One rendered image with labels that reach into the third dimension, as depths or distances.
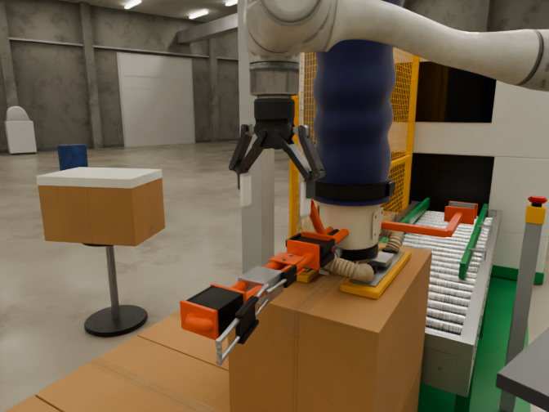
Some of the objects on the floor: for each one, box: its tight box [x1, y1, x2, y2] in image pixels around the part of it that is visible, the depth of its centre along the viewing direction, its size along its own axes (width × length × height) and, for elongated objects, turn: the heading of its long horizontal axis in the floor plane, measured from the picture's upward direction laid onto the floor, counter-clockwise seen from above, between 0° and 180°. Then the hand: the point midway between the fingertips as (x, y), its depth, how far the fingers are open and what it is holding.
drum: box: [57, 144, 88, 171], centre depth 795 cm, size 52×51×77 cm
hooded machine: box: [4, 106, 37, 155], centre depth 1336 cm, size 78×70×154 cm
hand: (274, 206), depth 80 cm, fingers open, 13 cm apart
